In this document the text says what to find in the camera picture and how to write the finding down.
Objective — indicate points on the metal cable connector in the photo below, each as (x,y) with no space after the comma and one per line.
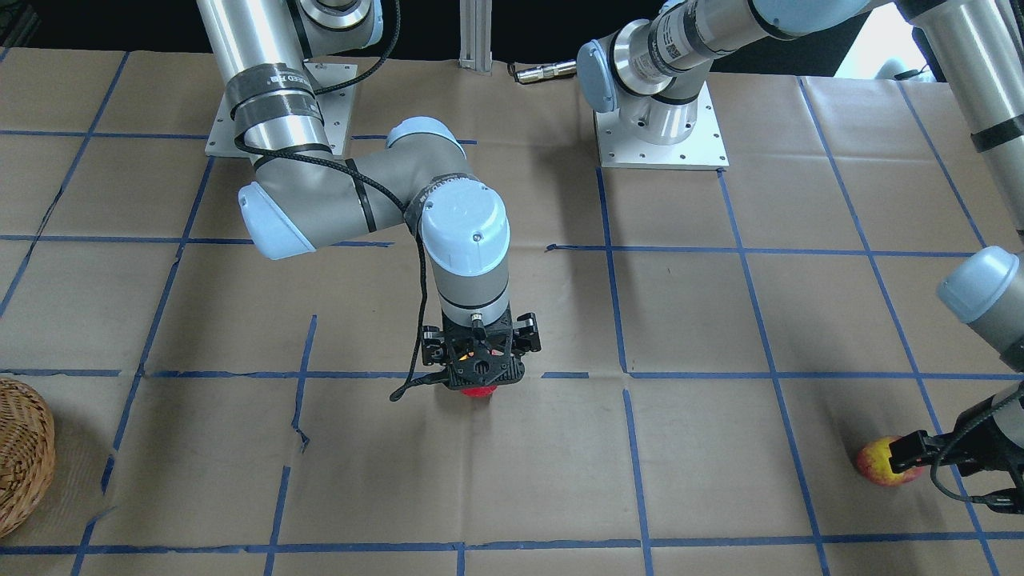
(542,73)

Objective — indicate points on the aluminium frame post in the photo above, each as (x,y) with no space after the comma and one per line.
(474,22)

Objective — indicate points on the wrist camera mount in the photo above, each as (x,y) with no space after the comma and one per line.
(479,355)

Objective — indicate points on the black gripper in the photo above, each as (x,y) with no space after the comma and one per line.
(527,339)
(978,448)

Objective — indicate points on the dark red apple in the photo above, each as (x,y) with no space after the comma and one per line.
(479,392)

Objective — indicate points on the wicker basket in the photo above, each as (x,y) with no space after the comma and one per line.
(28,452)

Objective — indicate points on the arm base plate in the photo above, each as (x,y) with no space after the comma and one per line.
(648,134)
(336,109)

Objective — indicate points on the red yellow apple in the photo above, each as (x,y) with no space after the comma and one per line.
(873,463)

